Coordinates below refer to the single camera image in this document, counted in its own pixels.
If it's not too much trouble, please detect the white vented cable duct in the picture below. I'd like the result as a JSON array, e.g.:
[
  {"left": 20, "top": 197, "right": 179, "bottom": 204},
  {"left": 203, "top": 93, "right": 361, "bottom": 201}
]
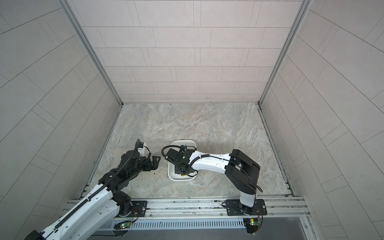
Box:
[{"left": 98, "top": 218, "right": 247, "bottom": 231}]

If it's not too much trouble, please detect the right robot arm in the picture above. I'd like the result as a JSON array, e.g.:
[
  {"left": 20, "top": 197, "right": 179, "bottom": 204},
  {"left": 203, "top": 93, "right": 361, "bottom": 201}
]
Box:
[{"left": 161, "top": 145, "right": 261, "bottom": 211}]

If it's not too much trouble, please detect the aluminium mounting rail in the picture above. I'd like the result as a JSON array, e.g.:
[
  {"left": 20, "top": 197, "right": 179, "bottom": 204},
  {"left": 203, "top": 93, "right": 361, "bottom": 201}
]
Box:
[{"left": 127, "top": 196, "right": 310, "bottom": 220}]

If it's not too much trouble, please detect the left green circuit board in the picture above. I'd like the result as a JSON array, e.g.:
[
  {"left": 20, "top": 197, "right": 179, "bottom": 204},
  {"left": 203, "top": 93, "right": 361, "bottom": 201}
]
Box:
[{"left": 114, "top": 221, "right": 133, "bottom": 231}]

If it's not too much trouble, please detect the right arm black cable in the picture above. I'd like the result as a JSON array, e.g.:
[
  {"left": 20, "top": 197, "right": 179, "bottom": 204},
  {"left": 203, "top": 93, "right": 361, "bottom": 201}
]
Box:
[{"left": 161, "top": 144, "right": 264, "bottom": 193}]

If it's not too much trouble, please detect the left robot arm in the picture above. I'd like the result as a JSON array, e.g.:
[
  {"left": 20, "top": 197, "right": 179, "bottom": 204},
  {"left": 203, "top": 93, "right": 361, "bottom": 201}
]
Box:
[{"left": 26, "top": 150, "right": 161, "bottom": 240}]

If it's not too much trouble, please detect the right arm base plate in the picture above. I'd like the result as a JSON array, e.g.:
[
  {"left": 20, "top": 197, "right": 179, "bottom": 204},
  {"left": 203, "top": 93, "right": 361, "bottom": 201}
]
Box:
[{"left": 222, "top": 199, "right": 268, "bottom": 216}]

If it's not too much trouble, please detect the right green circuit board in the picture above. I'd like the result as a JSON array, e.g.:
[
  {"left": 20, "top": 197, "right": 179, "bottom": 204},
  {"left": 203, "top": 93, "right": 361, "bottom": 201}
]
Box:
[{"left": 243, "top": 219, "right": 263, "bottom": 234}]

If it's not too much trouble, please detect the green circuit board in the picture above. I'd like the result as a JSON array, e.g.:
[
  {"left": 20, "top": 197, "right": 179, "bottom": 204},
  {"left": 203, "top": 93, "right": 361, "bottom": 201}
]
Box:
[
  {"left": 114, "top": 221, "right": 133, "bottom": 231},
  {"left": 243, "top": 219, "right": 263, "bottom": 234}
]

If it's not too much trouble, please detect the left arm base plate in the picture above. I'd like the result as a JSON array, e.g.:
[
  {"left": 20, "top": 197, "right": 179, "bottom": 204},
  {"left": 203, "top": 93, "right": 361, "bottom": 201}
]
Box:
[{"left": 118, "top": 201, "right": 148, "bottom": 218}]

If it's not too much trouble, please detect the white plastic bin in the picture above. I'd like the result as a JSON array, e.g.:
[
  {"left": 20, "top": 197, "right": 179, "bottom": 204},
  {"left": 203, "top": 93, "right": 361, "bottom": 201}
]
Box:
[{"left": 168, "top": 140, "right": 197, "bottom": 182}]

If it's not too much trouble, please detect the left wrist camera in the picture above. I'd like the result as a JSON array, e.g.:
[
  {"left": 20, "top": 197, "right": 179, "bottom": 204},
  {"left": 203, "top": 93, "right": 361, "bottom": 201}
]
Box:
[{"left": 135, "top": 139, "right": 144, "bottom": 150}]

